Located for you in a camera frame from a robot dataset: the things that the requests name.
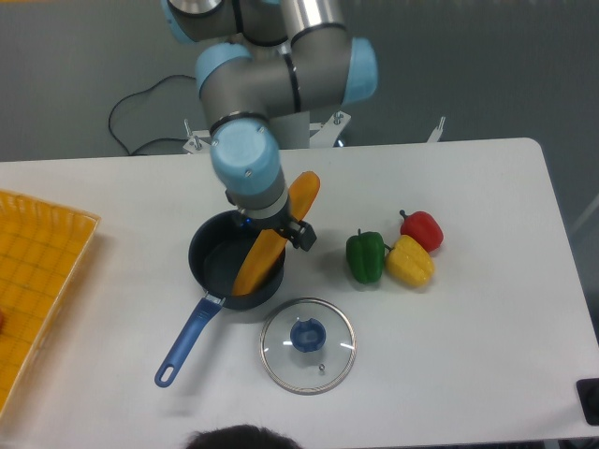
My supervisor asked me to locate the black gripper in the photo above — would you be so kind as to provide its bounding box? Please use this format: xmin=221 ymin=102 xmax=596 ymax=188
xmin=226 ymin=187 xmax=317 ymax=252

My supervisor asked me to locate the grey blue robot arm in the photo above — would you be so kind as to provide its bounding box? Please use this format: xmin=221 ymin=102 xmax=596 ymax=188
xmin=161 ymin=1 xmax=378 ymax=251

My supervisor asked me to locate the green bell pepper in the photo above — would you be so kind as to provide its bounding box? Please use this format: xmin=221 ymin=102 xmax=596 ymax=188
xmin=345 ymin=229 xmax=386 ymax=284

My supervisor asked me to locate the yellow bell pepper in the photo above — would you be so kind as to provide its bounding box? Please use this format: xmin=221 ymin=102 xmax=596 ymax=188
xmin=385 ymin=235 xmax=435 ymax=287

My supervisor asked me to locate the glass lid blue knob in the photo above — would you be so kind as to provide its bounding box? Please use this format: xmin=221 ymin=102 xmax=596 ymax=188
xmin=259 ymin=297 xmax=357 ymax=396

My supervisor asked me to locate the red bell pepper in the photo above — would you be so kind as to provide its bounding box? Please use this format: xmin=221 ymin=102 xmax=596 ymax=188
xmin=400 ymin=210 xmax=444 ymax=253

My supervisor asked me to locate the dark haired person head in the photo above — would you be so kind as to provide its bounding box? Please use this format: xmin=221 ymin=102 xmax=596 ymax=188
xmin=186 ymin=425 xmax=300 ymax=449

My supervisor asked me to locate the yellow plastic basket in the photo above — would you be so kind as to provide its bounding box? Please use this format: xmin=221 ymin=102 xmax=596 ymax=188
xmin=1 ymin=190 xmax=101 ymax=414

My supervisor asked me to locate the black box at edge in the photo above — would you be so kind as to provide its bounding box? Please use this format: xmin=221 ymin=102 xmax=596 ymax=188
xmin=576 ymin=378 xmax=599 ymax=427

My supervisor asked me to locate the dark pot blue handle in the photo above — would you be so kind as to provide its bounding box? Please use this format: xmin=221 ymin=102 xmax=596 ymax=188
xmin=154 ymin=210 xmax=285 ymax=388

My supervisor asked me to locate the black cable on floor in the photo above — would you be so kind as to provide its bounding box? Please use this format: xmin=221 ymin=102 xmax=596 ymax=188
xmin=108 ymin=75 xmax=200 ymax=157

